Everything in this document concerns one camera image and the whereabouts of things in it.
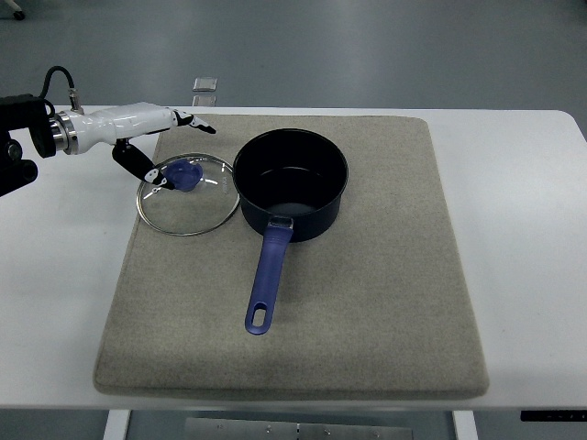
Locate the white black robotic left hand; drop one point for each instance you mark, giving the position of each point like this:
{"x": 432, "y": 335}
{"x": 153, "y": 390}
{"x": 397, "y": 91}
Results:
{"x": 75, "y": 133}

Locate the glass pot lid blue knob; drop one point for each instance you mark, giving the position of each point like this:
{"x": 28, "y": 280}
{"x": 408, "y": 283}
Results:
{"x": 203, "y": 199}

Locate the lower metal floor plate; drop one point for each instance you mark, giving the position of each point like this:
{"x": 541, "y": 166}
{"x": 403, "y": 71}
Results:
{"x": 207, "y": 100}

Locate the metal floor plate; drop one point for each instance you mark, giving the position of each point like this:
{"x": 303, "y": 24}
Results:
{"x": 207, "y": 100}
{"x": 205, "y": 84}

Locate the upper metal floor plate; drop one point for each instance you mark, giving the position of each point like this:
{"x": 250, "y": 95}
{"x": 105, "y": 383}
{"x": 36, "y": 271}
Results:
{"x": 205, "y": 84}

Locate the white table leg left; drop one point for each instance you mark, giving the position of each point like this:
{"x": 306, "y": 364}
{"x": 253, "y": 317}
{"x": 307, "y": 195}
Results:
{"x": 116, "y": 425}

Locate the white table leg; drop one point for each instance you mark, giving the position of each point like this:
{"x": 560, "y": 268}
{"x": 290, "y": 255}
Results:
{"x": 116, "y": 425}
{"x": 464, "y": 425}

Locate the white table leg right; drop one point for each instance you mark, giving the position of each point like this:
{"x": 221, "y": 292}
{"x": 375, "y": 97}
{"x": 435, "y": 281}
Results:
{"x": 464, "y": 425}

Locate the black table control panel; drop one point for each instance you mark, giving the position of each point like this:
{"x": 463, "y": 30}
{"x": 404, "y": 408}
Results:
{"x": 554, "y": 416}

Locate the dark blue saucepan blue handle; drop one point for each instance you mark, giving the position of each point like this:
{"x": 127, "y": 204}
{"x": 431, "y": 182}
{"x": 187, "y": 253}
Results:
{"x": 290, "y": 182}

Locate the metal table base plate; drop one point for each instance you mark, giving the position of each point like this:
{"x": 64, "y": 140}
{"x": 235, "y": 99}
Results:
{"x": 208, "y": 428}

